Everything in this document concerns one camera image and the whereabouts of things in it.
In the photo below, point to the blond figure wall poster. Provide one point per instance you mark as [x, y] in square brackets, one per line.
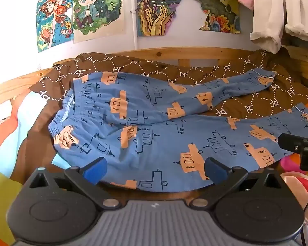
[97, 7]

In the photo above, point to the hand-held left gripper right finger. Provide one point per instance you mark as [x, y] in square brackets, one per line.
[217, 171]

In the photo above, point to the wooden bed frame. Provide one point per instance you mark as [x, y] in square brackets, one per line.
[154, 51]

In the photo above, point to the swirly plant wall poster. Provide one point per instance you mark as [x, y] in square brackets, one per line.
[156, 7]

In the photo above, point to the red-haired figure wall poster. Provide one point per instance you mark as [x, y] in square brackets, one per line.
[54, 20]

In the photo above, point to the striped colourful cloth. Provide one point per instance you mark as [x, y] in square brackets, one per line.
[304, 184]

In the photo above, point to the white wall pipe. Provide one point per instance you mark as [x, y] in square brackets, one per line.
[134, 12]

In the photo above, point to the white hanging garment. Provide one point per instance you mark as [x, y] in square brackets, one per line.
[277, 10]

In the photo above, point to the blue printed pants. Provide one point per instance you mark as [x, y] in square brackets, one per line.
[148, 133]

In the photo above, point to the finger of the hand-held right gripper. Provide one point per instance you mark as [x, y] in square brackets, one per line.
[292, 141]

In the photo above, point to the brown patterned blanket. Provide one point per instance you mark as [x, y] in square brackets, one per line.
[195, 66]

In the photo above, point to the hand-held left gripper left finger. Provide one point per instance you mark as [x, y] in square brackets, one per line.
[95, 171]

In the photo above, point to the yellow-green cloth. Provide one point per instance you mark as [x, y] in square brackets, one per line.
[1, 205]

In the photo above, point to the orange and blue bedsheet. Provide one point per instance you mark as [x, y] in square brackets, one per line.
[12, 130]

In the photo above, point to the torn colourful wall poster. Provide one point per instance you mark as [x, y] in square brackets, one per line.
[218, 7]

